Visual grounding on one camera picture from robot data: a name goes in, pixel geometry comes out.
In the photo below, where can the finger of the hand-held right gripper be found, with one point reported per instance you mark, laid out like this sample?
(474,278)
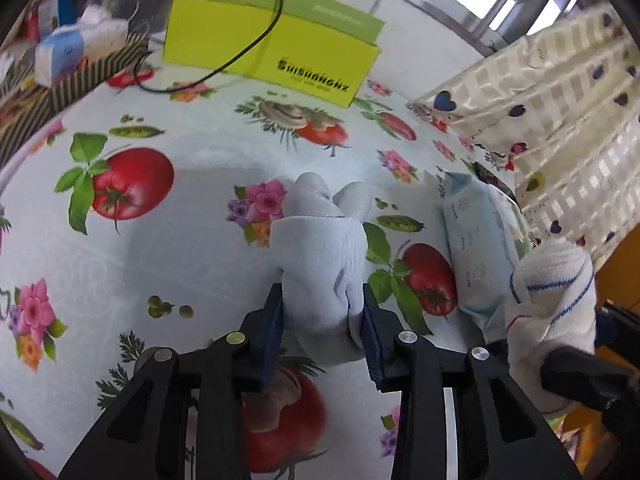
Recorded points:
(580,372)
(617,322)

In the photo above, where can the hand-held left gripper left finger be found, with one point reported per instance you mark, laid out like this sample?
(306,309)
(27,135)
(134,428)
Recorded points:
(267,330)

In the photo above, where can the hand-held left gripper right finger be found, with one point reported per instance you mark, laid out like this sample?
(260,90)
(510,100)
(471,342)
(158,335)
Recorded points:
(375,340)

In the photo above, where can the white red-blue striped cloth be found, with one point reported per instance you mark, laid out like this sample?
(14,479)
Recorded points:
(545,285)

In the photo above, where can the light grey sock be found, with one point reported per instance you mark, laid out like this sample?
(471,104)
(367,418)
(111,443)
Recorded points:
(320,260)

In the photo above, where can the fruit print tablecloth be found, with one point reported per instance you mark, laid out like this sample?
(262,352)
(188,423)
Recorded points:
(175,235)

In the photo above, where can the pale blue wet wipes pack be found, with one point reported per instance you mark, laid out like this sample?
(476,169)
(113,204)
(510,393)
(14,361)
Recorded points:
(475,250)

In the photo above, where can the cream heart print curtain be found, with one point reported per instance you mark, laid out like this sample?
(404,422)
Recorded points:
(550,125)

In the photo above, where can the lime green paper box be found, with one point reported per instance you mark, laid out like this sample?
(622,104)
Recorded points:
(260,55)

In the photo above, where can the black gold striped box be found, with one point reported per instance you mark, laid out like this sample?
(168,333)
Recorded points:
(85,77)

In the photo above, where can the blue white tissue box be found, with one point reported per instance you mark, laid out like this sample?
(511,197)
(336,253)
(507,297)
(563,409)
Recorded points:
(65,52)

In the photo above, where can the blue white carton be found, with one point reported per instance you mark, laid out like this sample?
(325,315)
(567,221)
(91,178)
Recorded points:
(57,5)

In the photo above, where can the metal window frame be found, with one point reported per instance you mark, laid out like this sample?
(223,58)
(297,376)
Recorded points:
(450,15)

